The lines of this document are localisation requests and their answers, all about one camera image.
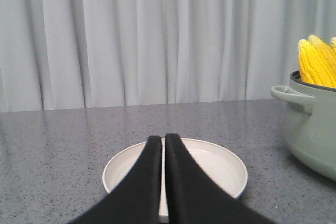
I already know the grey curtain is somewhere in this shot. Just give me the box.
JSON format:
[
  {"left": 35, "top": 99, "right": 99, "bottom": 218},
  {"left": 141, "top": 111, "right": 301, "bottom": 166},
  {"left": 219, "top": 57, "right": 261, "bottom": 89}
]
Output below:
[{"left": 1, "top": 0, "right": 335, "bottom": 112}]

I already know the beige round plate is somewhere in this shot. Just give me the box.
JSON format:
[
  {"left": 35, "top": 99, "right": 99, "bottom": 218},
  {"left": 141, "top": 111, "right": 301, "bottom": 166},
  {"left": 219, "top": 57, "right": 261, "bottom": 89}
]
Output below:
[{"left": 102, "top": 138, "right": 248, "bottom": 215}]

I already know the yellow corn cob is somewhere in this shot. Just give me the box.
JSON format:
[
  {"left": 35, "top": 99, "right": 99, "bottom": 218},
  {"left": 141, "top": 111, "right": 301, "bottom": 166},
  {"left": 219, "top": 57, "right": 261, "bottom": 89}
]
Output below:
[
  {"left": 298, "top": 39, "right": 335, "bottom": 88},
  {"left": 330, "top": 37, "right": 336, "bottom": 50},
  {"left": 308, "top": 35, "right": 335, "bottom": 63}
]

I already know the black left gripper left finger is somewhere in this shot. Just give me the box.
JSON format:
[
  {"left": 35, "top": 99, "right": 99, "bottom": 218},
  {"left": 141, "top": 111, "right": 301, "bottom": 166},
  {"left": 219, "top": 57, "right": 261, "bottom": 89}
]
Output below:
[{"left": 71, "top": 135, "right": 162, "bottom": 223}]

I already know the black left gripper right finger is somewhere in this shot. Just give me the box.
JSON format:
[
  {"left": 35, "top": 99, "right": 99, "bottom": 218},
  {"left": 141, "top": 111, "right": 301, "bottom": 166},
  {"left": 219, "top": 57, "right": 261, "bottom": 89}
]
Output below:
[{"left": 165, "top": 133, "right": 266, "bottom": 223}]

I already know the green electric cooking pot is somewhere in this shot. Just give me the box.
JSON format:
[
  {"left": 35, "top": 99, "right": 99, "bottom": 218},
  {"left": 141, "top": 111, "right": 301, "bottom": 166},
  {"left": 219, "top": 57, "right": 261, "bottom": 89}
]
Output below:
[{"left": 270, "top": 71, "right": 335, "bottom": 180}]

